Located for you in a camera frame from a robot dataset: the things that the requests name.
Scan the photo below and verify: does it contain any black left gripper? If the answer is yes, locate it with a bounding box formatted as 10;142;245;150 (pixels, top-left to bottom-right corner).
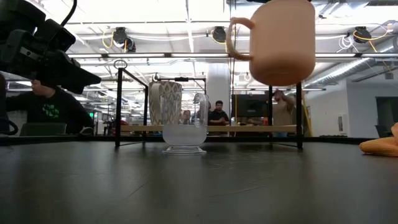
0;29;102;95

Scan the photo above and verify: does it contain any grey white patterned mug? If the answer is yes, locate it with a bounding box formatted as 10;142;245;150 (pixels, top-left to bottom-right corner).
148;80;183;126

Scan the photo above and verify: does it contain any clear glass cup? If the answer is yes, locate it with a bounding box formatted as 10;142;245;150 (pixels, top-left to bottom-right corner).
159;92;210;156

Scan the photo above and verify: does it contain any peach ceramic mug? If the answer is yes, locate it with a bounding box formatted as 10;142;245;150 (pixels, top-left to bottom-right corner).
225;0;317;88

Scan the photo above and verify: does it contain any person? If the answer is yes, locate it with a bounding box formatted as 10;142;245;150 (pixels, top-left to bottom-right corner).
181;109;193;126
5;79;95;137
271;89;297;138
207;100;231;137

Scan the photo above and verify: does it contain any dark chair back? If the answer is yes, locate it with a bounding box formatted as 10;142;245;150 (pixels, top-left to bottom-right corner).
19;122;68;137

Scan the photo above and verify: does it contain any black monitor screen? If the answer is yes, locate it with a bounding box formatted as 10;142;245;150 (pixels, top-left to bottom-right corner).
230;93;272;118

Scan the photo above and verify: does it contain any light wooden board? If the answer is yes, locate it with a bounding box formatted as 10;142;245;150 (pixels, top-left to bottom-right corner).
113;58;304;149

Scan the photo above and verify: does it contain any yellow cloth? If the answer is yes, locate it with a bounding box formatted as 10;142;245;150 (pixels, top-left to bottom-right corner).
359;121;398;157

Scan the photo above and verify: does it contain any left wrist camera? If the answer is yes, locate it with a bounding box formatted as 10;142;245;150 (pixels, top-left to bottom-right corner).
33;18;77;53

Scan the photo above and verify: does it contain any black ceiling cable reel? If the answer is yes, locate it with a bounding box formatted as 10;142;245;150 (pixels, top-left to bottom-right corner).
353;26;373;44
211;26;228;44
111;26;137;53

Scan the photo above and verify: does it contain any black aluminium table frame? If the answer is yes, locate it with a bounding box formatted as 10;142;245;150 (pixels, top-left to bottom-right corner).
0;134;376;147

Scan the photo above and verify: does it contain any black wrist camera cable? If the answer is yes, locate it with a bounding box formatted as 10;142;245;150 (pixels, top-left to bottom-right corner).
60;0;78;27

